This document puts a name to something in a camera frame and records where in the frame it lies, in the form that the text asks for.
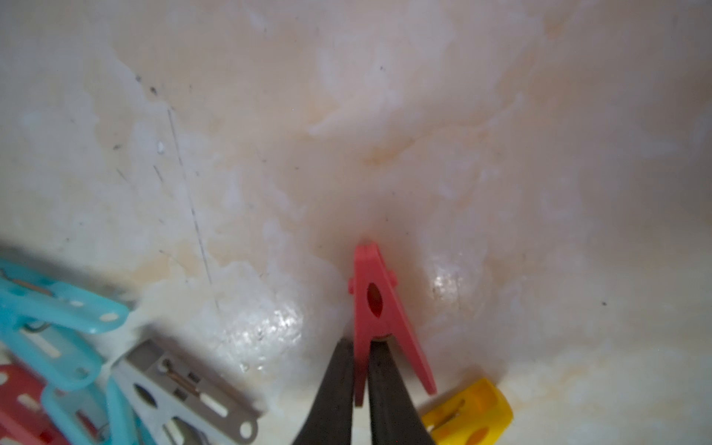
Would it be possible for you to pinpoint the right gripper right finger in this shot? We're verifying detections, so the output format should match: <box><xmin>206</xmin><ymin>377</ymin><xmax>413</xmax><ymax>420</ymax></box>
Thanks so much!
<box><xmin>367</xmin><ymin>341</ymin><xmax>435</xmax><ymax>445</ymax></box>

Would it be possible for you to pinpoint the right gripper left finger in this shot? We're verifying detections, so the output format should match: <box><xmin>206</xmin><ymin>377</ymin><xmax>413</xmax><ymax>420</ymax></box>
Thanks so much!
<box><xmin>293</xmin><ymin>337</ymin><xmax>354</xmax><ymax>445</ymax></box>

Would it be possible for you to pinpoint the red clothespin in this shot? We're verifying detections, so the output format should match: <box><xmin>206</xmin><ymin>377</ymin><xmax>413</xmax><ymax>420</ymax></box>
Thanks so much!
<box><xmin>1</xmin><ymin>363</ymin><xmax>91</xmax><ymax>444</ymax></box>
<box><xmin>349</xmin><ymin>242</ymin><xmax>438</xmax><ymax>407</ymax></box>

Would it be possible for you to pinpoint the yellow clothespin lower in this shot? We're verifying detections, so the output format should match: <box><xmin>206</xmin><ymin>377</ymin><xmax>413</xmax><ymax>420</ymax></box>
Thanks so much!
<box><xmin>421</xmin><ymin>378</ymin><xmax>514</xmax><ymax>445</ymax></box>

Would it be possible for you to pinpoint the grey clothespin centre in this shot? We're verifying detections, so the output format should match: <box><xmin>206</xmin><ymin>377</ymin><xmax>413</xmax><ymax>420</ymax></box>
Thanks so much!
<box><xmin>111</xmin><ymin>339</ymin><xmax>259</xmax><ymax>444</ymax></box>

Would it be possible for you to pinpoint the teal clothespin lower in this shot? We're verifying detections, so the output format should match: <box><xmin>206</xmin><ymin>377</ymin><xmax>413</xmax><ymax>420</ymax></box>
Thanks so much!
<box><xmin>41</xmin><ymin>379</ymin><xmax>155</xmax><ymax>445</ymax></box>

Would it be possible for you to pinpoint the teal clothespin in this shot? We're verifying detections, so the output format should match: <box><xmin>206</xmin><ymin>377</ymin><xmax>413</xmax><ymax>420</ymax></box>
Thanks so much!
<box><xmin>41</xmin><ymin>379</ymin><xmax>155</xmax><ymax>445</ymax></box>
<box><xmin>1</xmin><ymin>260</ymin><xmax>130</xmax><ymax>391</ymax></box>

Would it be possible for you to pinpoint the teal clothespin centre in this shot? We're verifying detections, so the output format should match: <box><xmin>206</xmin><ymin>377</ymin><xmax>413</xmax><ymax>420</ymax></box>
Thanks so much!
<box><xmin>1</xmin><ymin>260</ymin><xmax>130</xmax><ymax>391</ymax></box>

